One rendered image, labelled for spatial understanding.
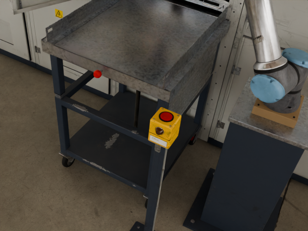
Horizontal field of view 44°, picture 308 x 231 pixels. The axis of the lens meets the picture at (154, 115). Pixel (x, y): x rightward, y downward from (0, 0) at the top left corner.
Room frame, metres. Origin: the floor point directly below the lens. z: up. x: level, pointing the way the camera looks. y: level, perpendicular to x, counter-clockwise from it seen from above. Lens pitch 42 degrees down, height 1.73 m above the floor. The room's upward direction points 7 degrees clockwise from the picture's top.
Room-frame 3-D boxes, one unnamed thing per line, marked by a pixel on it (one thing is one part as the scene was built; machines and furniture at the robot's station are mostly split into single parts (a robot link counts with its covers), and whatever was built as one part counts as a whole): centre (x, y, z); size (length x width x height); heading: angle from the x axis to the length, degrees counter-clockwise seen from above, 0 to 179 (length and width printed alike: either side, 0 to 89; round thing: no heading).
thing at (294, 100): (1.22, -0.50, 0.84); 0.15 x 0.15 x 0.10
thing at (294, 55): (1.21, -0.49, 0.96); 0.13 x 0.12 x 0.14; 140
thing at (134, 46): (1.56, 0.10, 0.82); 0.68 x 0.62 x 0.06; 156
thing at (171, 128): (0.92, -0.04, 0.85); 0.08 x 0.08 x 0.10; 66
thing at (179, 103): (1.56, 0.10, 0.46); 0.64 x 0.58 x 0.66; 156
